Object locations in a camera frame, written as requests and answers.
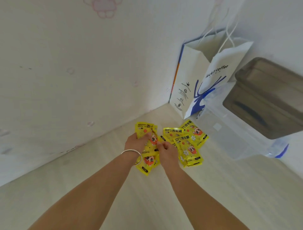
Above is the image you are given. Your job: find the person's left hand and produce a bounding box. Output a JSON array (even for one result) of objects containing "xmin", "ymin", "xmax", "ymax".
[{"xmin": 124, "ymin": 132, "xmax": 152, "ymax": 156}]

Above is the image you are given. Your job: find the person's right hand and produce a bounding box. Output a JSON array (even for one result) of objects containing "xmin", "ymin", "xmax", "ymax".
[{"xmin": 156, "ymin": 141, "xmax": 180, "ymax": 173}]

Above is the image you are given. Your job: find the person's left forearm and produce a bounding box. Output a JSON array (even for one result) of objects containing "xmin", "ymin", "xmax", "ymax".
[{"xmin": 28, "ymin": 153, "xmax": 141, "ymax": 230}]

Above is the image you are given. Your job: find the person's right forearm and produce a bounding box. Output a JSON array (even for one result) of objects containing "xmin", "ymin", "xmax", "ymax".
[{"xmin": 164, "ymin": 166, "xmax": 250, "ymax": 230}]

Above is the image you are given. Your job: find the clear blue-latch storage box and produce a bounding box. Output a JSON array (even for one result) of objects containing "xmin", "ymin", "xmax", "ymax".
[{"xmin": 195, "ymin": 82, "xmax": 290, "ymax": 160}]

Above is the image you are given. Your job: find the white blue-deer paper bag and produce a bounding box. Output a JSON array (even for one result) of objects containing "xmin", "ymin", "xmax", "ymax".
[{"xmin": 169, "ymin": 7, "xmax": 254, "ymax": 120}]

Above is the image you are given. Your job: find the brown translucent plastic box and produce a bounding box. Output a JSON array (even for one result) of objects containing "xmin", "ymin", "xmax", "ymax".
[{"xmin": 222, "ymin": 57, "xmax": 303, "ymax": 140}]

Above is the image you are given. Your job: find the metal bangle bracelet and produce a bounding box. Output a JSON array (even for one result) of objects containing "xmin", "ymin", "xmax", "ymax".
[{"xmin": 121, "ymin": 149, "xmax": 143, "ymax": 166}]

